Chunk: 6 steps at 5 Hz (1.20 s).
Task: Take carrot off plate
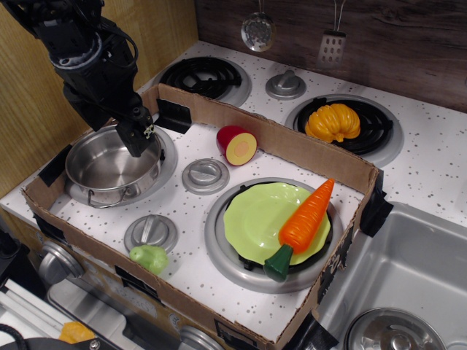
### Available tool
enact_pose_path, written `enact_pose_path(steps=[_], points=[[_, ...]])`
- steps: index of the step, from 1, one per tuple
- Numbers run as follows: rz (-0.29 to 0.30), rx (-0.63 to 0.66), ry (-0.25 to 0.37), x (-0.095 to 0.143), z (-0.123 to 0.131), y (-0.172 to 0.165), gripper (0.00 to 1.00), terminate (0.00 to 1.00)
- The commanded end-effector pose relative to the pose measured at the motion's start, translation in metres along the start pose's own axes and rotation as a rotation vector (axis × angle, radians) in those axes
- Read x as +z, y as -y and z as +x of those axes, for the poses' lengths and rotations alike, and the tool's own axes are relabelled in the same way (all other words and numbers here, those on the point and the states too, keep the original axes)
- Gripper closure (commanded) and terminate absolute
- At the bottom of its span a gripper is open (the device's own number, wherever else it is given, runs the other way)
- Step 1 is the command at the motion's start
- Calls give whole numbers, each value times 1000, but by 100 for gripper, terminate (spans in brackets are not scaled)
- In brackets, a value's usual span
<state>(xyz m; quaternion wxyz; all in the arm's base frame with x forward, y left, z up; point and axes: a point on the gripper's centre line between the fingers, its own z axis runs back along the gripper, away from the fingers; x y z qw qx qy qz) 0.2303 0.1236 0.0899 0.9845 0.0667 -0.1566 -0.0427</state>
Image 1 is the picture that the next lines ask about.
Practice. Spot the stainless steel pot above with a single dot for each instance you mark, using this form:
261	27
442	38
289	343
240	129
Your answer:
102	173

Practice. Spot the silver stove knob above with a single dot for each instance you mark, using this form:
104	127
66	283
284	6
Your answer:
286	86
151	230
205	176

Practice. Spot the silver pot lid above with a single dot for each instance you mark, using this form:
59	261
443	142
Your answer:
392	329

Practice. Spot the middle silver stove knob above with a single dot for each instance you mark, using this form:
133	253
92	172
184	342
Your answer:
205	176

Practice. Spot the front right black burner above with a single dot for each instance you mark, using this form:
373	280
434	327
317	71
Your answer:
250	275

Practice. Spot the yellow toy pumpkin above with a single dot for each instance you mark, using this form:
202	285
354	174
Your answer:
335	122

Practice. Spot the silver oven knob right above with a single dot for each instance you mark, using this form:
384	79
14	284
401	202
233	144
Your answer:
192	338

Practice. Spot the light green toy vegetable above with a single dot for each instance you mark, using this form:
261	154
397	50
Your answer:
152	258

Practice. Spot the silver oven knob left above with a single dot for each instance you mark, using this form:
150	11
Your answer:
57	264

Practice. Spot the red halved toy fruit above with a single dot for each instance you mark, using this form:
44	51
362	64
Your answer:
237	145

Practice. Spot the hanging silver slotted spatula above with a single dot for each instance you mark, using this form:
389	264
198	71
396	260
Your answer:
331	52

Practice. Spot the hanging silver slotted ladle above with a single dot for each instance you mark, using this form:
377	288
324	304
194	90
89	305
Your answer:
258	30

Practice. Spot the orange toy piece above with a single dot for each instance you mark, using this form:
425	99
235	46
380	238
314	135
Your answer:
75	332

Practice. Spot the silver oven knob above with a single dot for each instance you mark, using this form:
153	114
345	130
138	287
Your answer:
57	264
192	338

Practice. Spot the grey toy sink basin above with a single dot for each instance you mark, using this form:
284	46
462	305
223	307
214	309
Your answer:
416	262

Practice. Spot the orange toy carrot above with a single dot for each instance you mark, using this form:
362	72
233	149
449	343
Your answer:
299	231

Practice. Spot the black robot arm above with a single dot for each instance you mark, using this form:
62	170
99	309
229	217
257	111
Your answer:
64	26

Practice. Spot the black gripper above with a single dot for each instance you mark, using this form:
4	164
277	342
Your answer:
99	84

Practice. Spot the back right black burner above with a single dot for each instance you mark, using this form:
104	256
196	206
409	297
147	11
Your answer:
381	137

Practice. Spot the front silver stove knob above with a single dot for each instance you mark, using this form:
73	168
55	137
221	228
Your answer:
151	230

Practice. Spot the light green plastic plate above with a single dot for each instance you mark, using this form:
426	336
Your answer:
254	217

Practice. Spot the back silver stove knob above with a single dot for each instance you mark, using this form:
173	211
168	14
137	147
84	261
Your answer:
286	86

